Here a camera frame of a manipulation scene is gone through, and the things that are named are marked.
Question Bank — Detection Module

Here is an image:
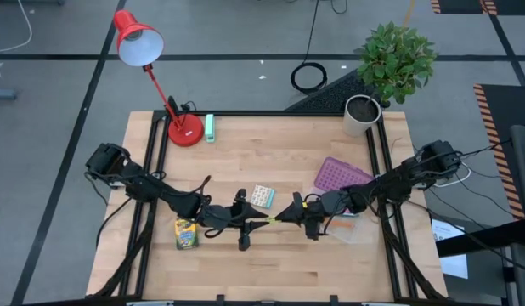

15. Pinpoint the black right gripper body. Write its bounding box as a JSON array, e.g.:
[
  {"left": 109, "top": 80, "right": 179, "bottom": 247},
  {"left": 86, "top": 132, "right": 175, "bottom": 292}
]
[{"left": 302, "top": 190, "right": 352, "bottom": 225}]

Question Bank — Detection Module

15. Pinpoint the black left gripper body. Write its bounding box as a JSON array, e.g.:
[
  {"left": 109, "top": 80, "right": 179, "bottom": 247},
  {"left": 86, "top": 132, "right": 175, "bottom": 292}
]
[{"left": 197, "top": 203, "right": 246, "bottom": 230}]

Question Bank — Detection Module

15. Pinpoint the teal printed card pad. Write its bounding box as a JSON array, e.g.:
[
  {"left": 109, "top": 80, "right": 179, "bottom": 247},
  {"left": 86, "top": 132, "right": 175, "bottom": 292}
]
[{"left": 250, "top": 184, "right": 277, "bottom": 210}]

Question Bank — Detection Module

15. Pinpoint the yellow-green crayon box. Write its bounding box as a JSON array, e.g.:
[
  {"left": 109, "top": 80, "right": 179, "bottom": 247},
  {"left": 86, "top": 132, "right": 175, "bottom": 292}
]
[{"left": 174, "top": 217, "right": 200, "bottom": 252}]

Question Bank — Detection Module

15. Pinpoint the purple pencil box lid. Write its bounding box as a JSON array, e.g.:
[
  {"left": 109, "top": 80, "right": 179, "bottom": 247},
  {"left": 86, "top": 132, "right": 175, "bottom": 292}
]
[{"left": 313, "top": 156, "right": 376, "bottom": 197}]

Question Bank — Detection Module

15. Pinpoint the clear plastic pencil box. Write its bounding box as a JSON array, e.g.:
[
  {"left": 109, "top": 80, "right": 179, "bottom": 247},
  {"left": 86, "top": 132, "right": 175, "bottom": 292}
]
[{"left": 324, "top": 207, "right": 374, "bottom": 245}]

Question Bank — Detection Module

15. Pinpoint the mint green stapler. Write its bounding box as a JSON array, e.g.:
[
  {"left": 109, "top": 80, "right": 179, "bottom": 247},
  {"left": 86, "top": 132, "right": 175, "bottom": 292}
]
[{"left": 204, "top": 113, "right": 217, "bottom": 144}]

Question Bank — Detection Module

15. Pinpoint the red desk lamp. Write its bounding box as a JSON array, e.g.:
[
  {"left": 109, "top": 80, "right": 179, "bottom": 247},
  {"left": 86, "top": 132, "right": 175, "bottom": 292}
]
[{"left": 112, "top": 8, "right": 206, "bottom": 148}]

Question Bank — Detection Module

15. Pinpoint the black rubber floor mat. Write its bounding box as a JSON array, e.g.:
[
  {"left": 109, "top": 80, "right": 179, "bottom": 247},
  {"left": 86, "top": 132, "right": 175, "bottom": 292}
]
[{"left": 285, "top": 69, "right": 376, "bottom": 113}]

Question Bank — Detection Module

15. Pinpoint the white paper sheet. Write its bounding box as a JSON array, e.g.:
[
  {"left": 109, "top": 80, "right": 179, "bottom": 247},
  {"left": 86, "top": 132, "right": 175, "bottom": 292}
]
[{"left": 431, "top": 218, "right": 471, "bottom": 281}]

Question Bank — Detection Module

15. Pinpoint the black metal bar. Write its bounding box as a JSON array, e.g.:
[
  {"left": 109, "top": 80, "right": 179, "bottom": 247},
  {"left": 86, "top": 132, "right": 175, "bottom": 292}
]
[{"left": 435, "top": 218, "right": 525, "bottom": 259}]

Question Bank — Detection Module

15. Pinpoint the green plant in white pot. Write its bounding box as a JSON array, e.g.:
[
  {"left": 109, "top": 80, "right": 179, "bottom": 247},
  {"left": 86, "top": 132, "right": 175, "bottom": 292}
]
[{"left": 342, "top": 20, "right": 439, "bottom": 139}]

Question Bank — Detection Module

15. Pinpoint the large hazard-striped floor mat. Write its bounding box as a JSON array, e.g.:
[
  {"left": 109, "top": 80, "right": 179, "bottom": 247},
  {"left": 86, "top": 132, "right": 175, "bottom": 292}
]
[{"left": 473, "top": 82, "right": 525, "bottom": 221}]

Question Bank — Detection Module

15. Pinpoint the grey metal column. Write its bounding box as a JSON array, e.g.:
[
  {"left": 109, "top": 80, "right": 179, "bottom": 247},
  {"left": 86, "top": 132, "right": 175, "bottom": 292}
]
[{"left": 508, "top": 122, "right": 525, "bottom": 306}]

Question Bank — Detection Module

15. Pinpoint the small hazard-striped floor mat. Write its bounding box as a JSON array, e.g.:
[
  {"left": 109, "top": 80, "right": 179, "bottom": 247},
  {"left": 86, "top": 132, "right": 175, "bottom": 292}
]
[{"left": 430, "top": 0, "right": 525, "bottom": 16}]

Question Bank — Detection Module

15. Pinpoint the black aluminium table frame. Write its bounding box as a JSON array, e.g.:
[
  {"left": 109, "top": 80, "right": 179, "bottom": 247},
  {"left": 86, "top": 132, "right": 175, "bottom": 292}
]
[{"left": 86, "top": 109, "right": 449, "bottom": 306}]

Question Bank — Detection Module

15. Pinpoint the coiled black cable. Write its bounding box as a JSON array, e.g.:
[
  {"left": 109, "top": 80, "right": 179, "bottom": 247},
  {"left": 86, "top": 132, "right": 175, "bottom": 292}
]
[{"left": 290, "top": 0, "right": 330, "bottom": 96}]

